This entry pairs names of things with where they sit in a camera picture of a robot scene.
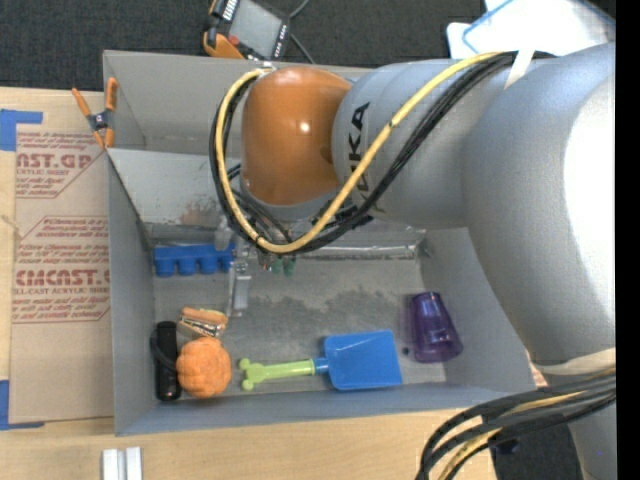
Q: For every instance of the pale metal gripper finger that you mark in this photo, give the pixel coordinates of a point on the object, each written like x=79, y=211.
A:
x=241, y=293
x=224, y=235

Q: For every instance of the blue toy block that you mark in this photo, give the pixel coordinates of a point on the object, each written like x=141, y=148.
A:
x=187, y=259

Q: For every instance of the grey metal bin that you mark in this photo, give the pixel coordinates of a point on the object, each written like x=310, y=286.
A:
x=310, y=308

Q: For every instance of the orange toy pumpkin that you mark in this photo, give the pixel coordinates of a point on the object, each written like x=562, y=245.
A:
x=204, y=368

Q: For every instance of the black cylinder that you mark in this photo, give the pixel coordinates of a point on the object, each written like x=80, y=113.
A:
x=166, y=368

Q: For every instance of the brown cardboard board red print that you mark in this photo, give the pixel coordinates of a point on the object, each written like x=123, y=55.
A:
x=60, y=358

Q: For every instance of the purple plastic cup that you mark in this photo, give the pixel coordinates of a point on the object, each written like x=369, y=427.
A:
x=432, y=330

